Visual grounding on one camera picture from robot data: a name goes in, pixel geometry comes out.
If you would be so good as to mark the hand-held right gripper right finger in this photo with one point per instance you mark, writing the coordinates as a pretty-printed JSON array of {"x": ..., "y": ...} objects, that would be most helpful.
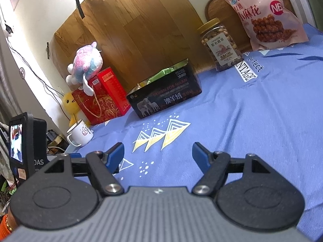
[{"x": 200, "y": 156}]

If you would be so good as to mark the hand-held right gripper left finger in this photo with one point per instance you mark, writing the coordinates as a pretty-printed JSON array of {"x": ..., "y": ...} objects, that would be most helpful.
[{"x": 114, "y": 156}]

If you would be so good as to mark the dark box with sheep print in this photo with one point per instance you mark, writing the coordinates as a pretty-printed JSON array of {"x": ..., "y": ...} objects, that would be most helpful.
[{"x": 164, "y": 98}]

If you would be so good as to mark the black charger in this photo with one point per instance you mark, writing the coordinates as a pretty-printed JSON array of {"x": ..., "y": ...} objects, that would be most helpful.
[{"x": 51, "y": 135}]

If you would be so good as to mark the wooden side table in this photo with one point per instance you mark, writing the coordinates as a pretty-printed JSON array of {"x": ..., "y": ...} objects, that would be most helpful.
[{"x": 59, "y": 143}]

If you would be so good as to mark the white enamel mug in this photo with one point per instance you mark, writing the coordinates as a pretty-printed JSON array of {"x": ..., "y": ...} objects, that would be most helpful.
[{"x": 82, "y": 133}]

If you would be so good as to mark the thin wooden stick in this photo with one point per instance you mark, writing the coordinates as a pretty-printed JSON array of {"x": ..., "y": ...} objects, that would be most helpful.
[{"x": 76, "y": 119}]

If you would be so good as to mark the grey curtain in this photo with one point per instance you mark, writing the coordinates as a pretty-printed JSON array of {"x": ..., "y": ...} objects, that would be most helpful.
[{"x": 3, "y": 100}]

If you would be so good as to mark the yellow duck plush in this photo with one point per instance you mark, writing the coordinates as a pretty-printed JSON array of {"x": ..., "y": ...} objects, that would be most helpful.
[{"x": 70, "y": 104}]

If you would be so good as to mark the red gift bag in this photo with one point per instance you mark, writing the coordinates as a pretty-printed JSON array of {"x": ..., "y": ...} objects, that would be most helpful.
[{"x": 108, "y": 98}]

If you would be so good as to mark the blue printed bed sheet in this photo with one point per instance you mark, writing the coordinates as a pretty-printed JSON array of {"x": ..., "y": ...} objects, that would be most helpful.
[{"x": 252, "y": 105}]

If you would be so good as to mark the pastel plush toy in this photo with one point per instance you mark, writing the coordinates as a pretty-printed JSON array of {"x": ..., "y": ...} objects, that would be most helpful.
[{"x": 87, "y": 60}]

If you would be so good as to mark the clear nut jar yellow lid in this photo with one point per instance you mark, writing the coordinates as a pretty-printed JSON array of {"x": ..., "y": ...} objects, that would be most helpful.
[{"x": 222, "y": 46}]

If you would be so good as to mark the wood grain board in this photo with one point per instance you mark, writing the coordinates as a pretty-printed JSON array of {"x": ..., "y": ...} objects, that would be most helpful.
[{"x": 138, "y": 17}]

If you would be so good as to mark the black tape strip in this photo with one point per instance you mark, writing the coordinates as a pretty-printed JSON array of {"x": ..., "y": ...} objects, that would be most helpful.
[{"x": 80, "y": 7}]

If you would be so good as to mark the pink snack bag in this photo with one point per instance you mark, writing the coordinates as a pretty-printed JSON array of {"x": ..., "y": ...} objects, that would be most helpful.
[{"x": 267, "y": 12}]

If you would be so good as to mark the dark green fabric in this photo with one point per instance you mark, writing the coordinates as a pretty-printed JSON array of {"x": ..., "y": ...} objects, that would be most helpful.
[{"x": 315, "y": 0}]

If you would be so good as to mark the round wall socket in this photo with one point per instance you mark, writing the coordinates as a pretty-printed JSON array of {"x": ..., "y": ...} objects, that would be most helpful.
[{"x": 22, "y": 73}]

